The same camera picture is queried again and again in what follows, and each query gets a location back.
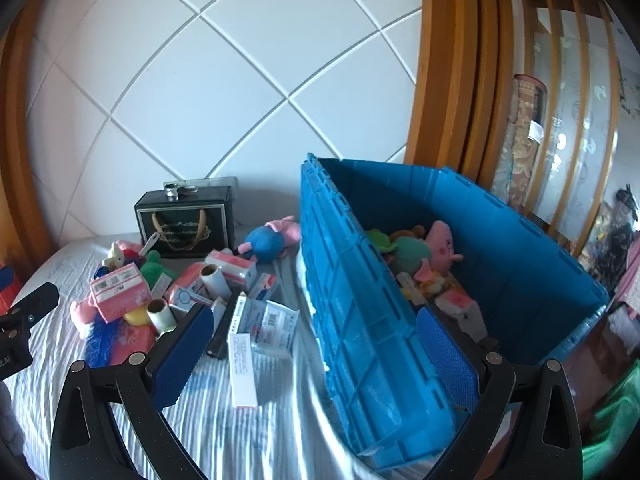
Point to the wooden frame post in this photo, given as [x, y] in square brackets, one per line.
[20, 135]
[460, 60]

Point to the pink cloth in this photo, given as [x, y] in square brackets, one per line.
[630, 290]

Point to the white red medicine box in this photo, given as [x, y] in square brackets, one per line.
[262, 287]

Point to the frosted glass partition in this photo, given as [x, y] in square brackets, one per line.
[575, 110]

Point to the brown plush toy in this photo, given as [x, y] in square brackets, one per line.
[407, 233]

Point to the blue plastic crate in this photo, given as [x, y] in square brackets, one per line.
[360, 320]

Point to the white rabbit plush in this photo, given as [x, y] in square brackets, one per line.
[115, 256]

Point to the red blue object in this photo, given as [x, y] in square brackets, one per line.
[7, 285]

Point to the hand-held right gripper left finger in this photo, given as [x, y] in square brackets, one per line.
[182, 355]

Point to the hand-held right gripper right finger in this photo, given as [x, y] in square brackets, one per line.
[447, 360]

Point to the pink pig plush blue shirt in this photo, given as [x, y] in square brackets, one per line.
[265, 245]

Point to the long white box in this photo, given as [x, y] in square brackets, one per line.
[242, 370]

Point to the silver metal clip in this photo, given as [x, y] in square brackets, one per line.
[177, 191]

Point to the green frog plush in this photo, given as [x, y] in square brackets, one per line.
[156, 270]

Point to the black clothes pile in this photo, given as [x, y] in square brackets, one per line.
[622, 230]

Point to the white lint roller refill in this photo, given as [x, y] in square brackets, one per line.
[161, 317]
[216, 285]

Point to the pink pig plush with glasses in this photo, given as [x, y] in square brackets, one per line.
[444, 247]

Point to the pink printed packet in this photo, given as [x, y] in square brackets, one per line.
[132, 342]

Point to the dark green plush toy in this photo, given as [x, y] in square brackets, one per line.
[407, 255]

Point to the yellow plush toy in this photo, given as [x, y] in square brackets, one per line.
[136, 317]

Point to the pink plush toy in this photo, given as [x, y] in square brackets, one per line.
[82, 316]

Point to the white box blue circle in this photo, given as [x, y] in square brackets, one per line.
[187, 298]

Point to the patterned rolled carpet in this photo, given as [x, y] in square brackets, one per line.
[522, 125]

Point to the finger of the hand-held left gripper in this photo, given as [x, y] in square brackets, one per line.
[37, 300]

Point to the white padded headboard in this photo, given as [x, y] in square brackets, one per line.
[225, 60]

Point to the white blue wipes pack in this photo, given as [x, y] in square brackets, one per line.
[275, 330]

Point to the black gift bag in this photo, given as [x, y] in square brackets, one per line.
[185, 220]

